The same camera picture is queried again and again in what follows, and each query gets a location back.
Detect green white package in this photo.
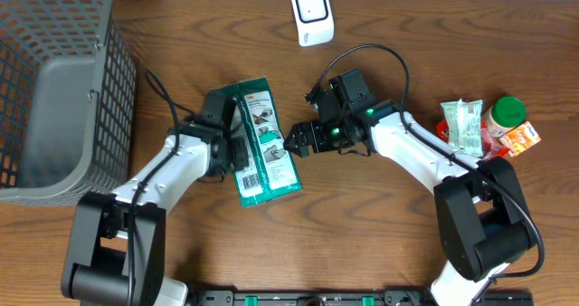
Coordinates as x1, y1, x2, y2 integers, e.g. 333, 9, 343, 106
216, 77, 302, 208

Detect light blue tissue pack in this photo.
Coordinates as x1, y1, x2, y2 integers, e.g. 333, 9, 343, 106
441, 100, 483, 157

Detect red snack bag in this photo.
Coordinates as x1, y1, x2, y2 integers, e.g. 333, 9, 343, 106
436, 120, 509, 160

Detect green capped white jar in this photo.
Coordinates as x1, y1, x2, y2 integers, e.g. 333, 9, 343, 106
482, 96, 527, 138

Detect orange tissue pack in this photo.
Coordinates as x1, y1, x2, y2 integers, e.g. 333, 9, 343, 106
499, 121, 541, 157

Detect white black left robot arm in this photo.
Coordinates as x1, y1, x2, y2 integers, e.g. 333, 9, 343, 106
61, 91, 248, 305

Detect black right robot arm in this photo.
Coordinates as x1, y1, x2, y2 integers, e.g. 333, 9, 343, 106
283, 69, 540, 305

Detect white barcode scanner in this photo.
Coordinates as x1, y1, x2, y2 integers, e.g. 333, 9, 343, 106
291, 0, 335, 47

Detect grey plastic mesh basket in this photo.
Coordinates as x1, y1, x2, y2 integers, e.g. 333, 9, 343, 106
1, 0, 138, 206

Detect left black cable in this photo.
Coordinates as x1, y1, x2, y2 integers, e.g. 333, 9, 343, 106
126, 68, 245, 306

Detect black cable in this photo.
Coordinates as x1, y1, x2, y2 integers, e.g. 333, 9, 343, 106
126, 68, 245, 306
307, 43, 546, 306

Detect right black cable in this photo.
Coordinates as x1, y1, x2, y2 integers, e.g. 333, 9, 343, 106
307, 43, 546, 306

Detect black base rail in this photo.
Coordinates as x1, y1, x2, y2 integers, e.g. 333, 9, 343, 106
185, 290, 436, 306

